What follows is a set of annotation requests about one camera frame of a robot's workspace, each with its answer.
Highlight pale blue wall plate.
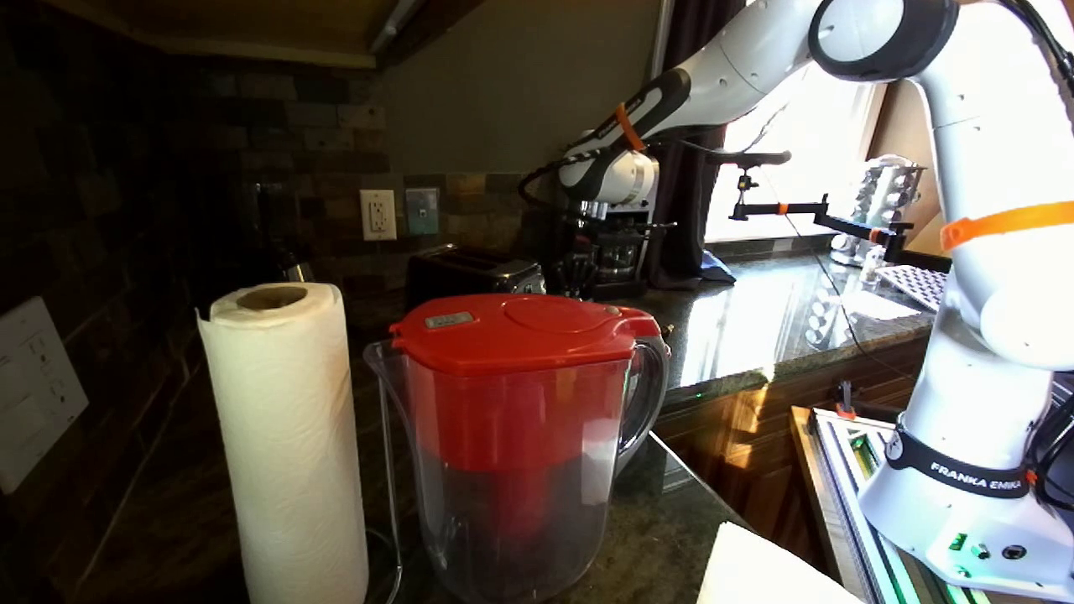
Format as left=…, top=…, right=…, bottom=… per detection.
left=403, top=184, right=444, bottom=237

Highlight clear water pitcher red lid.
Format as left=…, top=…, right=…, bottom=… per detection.
left=363, top=292, right=674, bottom=604

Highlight black toaster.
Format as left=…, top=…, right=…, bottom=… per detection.
left=403, top=246, right=550, bottom=313

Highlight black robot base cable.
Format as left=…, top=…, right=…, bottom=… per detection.
left=1018, top=373, right=1074, bottom=515

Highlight wooden upper cabinet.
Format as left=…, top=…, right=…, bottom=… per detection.
left=44, top=0, right=484, bottom=72

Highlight white paper sheet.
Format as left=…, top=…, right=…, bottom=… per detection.
left=695, top=515, right=869, bottom=604

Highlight wooden lower cabinet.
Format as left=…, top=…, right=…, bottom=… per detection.
left=651, top=332, right=936, bottom=562

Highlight checkered dish mat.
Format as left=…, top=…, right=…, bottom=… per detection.
left=869, top=260, right=953, bottom=314

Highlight wooden cabinet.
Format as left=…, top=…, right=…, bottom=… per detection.
left=651, top=332, right=936, bottom=562
left=44, top=0, right=484, bottom=72

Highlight wooden knife block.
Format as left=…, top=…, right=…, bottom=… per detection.
left=900, top=210, right=955, bottom=269

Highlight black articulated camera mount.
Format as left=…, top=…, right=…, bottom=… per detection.
left=715, top=149, right=949, bottom=273

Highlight white paper towel roll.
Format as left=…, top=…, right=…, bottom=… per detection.
left=193, top=278, right=371, bottom=604

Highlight white wall outlet plate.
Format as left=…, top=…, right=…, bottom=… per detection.
left=0, top=292, right=95, bottom=496

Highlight white wall switch plate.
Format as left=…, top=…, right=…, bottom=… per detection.
left=356, top=184, right=403, bottom=246

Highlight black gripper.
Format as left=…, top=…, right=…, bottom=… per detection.
left=563, top=210, right=663, bottom=297

